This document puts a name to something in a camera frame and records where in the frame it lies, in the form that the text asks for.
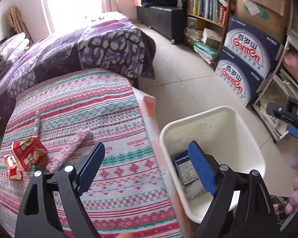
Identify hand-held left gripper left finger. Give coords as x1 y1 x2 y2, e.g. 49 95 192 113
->
15 141 106 238

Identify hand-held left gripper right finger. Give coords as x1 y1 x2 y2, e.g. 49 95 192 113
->
187 140 283 238

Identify blue paper box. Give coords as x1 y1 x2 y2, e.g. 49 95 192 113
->
172 150 201 186

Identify white paper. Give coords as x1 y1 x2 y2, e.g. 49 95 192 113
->
184 180 207 200

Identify white plastic bin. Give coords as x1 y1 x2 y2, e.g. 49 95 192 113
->
159 106 266 225

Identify stack of booklets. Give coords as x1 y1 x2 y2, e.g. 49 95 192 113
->
257 97 291 140

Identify plaid pants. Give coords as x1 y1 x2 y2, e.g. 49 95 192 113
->
270 195 293 225

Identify pale pink knitted strip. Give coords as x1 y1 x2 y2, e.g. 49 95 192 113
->
47 131 93 172

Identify leaning books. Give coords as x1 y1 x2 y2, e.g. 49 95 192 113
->
278 67 298 103

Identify striped patterned tablecloth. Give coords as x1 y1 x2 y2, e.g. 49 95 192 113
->
0 68 182 238

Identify blue printed carton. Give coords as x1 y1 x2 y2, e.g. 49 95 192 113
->
222 16 283 80
214 52 264 107

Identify red snack carton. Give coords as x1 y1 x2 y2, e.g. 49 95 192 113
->
11 137 48 171

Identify white plastic peg strip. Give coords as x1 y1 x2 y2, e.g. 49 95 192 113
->
35 110 42 135

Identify crumpled red wrapper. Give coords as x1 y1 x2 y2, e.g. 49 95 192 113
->
4 154 23 180

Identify orange checked cloth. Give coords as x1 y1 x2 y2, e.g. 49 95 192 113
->
133 87 196 238

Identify large cardboard box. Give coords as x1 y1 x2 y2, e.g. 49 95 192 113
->
234 0 290 43

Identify pile of books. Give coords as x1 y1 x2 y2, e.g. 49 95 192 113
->
185 21 223 65

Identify purple patterned blanket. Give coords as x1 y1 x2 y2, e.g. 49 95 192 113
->
0 12 156 129

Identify wooden bookshelf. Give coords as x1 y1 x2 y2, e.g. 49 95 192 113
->
185 0 237 70

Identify row of colourful books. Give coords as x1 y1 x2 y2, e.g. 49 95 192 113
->
191 0 228 26

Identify black storage bench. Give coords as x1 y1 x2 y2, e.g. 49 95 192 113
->
136 5 187 41

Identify window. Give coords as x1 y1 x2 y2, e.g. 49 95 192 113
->
38 0 107 34

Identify plaid cloth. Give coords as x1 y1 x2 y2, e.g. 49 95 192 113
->
7 6 24 34

